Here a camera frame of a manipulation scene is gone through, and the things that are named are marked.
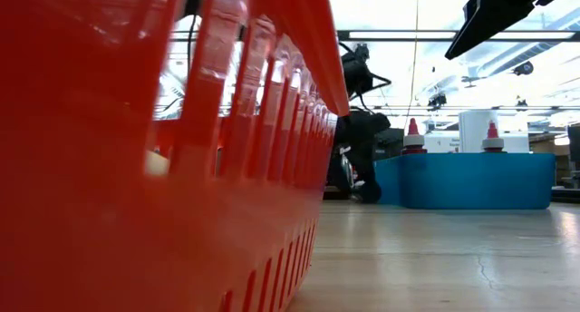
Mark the red plastic basket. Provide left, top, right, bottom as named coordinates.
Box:
left=0, top=0, right=351, bottom=312

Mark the black aluminium table frame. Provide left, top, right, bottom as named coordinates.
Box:
left=550, top=187, right=580, bottom=204

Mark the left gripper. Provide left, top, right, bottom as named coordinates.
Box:
left=325, top=110, right=392, bottom=205

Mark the white cylindrical container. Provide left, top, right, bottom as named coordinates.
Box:
left=458, top=110, right=499, bottom=154

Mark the black equipment box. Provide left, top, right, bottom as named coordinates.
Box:
left=375, top=128, right=405, bottom=161

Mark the teal plastic bin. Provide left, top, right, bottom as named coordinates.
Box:
left=373, top=151, right=557, bottom=210

